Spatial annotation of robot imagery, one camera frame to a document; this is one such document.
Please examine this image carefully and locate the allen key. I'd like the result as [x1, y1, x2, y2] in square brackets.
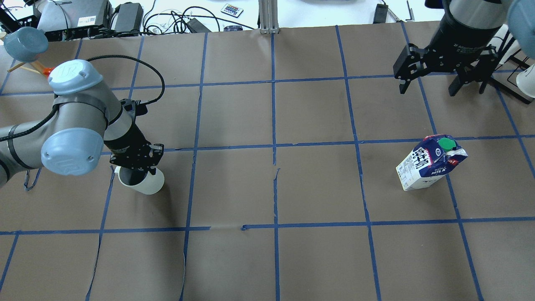
[405, 0, 415, 22]

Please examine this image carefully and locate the blue white milk carton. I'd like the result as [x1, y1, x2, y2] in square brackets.
[396, 135, 468, 191]

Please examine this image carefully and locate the black braided cable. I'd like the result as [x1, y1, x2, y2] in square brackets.
[86, 54, 166, 105]

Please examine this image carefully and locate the small remote control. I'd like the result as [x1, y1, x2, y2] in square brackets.
[220, 3, 243, 18]

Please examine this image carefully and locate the orange cup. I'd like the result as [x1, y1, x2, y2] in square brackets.
[42, 67, 54, 77]

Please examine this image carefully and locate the white HOME mug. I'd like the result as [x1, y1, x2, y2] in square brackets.
[114, 166, 166, 196]

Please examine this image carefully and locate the grey projector box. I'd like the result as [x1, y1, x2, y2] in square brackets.
[38, 0, 112, 40]

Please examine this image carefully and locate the white cup on rack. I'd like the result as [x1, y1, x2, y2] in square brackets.
[516, 64, 535, 98]
[489, 24, 520, 66]

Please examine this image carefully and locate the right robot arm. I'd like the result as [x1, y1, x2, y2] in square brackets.
[393, 0, 534, 97]

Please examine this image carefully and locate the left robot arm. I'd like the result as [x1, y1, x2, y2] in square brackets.
[0, 59, 165, 195]

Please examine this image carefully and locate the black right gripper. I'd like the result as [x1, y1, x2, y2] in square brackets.
[393, 15, 503, 97]

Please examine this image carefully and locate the blue-grey cup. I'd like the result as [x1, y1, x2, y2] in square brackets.
[3, 27, 48, 63]

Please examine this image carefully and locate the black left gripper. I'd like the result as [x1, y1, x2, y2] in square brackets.
[104, 99, 164, 176]

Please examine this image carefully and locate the black power adapter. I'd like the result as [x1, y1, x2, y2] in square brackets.
[372, 4, 389, 23]

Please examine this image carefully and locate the aluminium frame post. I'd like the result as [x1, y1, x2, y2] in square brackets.
[258, 0, 280, 34]

